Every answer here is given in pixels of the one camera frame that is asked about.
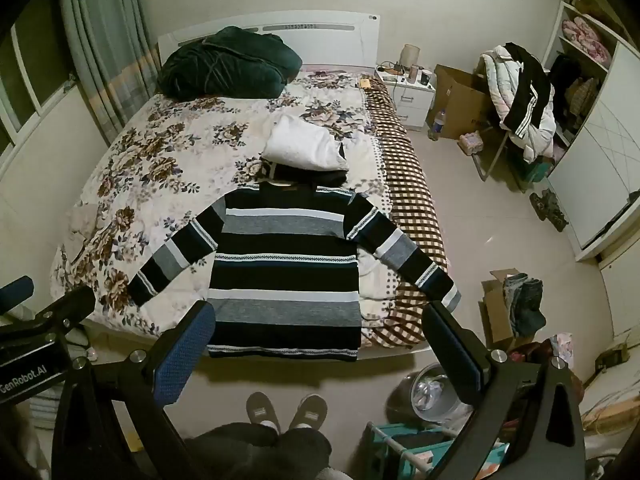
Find person's legs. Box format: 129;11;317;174
185;422;333;480

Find white folded garment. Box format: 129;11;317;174
261;114;349;172

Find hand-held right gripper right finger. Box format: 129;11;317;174
421;301;586;480

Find black folded garment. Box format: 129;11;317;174
260;157;348;187

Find small cardboard box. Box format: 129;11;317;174
481;269;536;353

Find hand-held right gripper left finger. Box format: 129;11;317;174
50;300;217;480

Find dark shoes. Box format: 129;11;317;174
530;189;570;232

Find black jacket with white stripes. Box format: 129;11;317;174
502;42;551;139

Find person's grey slipper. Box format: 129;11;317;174
291;394;328;431
246;391;275;429

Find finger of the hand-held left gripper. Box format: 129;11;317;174
0;276;35;307
0;287;96;333

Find person's right grey slipper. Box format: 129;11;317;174
291;394;328;431

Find white bed headboard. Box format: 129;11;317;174
157;10;381;68

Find white padded jacket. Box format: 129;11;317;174
481;44;557;161

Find striped knit sweater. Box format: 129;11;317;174
127;181;462;362

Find grey green curtain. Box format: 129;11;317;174
57;0;161;146

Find metal bin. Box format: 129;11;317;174
387;362;473;427

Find floral quilt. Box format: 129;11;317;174
50;71;401;336

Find person's left grey slipper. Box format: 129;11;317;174
246;391;275;429

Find teal rack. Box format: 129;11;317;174
365;420;511;480

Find white nightstand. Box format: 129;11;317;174
375;66;436;132

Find dark green blanket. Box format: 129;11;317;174
157;26;303;101

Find brown checkered blanket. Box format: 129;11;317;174
362;80;453;348

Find blue jeans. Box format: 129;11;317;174
502;272;547;338

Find window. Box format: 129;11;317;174
0;0;76;161

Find pink folded bedding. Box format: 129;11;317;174
561;16;603;61

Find folding chair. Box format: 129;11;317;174
470;55;531;183

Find white wardrobe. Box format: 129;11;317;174
542;0;640;262

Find large cardboard box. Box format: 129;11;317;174
425;64;493;141

